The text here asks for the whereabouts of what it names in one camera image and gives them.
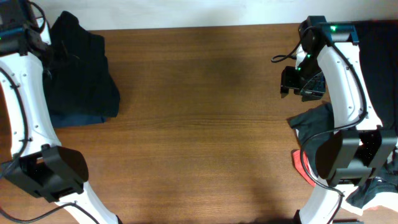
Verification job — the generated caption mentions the black shorts with white trim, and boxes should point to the black shorts with white trim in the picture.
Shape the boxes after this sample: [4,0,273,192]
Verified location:
[43,11,121,118]

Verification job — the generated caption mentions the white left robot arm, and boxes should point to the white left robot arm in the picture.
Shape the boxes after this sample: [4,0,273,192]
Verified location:
[1,1,120,223]

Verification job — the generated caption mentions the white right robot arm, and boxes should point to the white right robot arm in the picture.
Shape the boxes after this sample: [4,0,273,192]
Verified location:
[280,16,397,224]

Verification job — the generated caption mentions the pile of black white red clothes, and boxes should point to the pile of black white red clothes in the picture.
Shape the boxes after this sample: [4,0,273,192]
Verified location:
[289,21,397,215]

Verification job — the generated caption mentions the folded navy blue garment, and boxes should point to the folded navy blue garment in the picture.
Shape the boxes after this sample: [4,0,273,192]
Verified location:
[50,114,107,128]

